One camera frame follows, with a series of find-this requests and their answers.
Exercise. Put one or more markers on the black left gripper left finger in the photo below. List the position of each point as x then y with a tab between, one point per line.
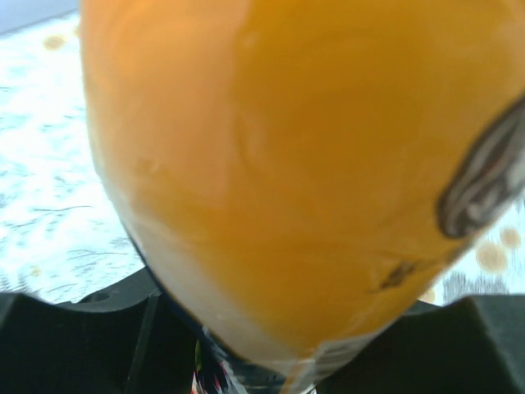
122	339

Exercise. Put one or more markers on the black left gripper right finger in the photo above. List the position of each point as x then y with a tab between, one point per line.
475	345

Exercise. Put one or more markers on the orange milk tea bottle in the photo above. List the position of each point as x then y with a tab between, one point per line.
285	347

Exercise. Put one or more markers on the floral table mat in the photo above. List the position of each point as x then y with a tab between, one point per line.
49	164

